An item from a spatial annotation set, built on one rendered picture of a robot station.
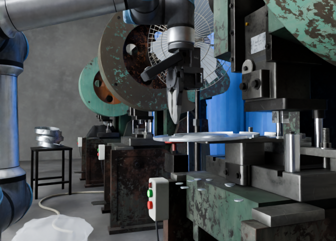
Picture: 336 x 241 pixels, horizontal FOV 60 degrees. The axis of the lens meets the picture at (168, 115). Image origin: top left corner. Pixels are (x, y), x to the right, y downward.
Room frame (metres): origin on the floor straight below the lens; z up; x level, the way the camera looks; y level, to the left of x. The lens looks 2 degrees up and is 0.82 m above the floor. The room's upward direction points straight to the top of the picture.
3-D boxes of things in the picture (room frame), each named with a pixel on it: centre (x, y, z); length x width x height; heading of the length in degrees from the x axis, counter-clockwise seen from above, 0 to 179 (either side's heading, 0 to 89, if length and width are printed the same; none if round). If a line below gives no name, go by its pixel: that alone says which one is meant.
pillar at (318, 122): (0.85, -0.44, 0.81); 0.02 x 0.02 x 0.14
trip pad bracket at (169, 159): (1.12, -0.03, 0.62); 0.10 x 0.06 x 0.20; 20
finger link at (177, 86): (0.76, -0.03, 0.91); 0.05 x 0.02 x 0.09; 20
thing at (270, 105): (0.91, -0.36, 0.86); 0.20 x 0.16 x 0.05; 20
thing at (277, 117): (0.91, -0.35, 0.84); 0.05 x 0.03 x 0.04; 20
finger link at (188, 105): (0.78, -0.04, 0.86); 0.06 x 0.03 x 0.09; 110
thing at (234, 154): (0.85, -0.19, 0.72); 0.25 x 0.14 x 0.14; 110
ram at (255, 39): (0.90, -0.32, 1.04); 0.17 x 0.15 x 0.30; 110
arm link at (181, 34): (0.79, -0.03, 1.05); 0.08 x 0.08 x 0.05
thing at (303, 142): (0.91, -0.35, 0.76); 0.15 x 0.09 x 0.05; 20
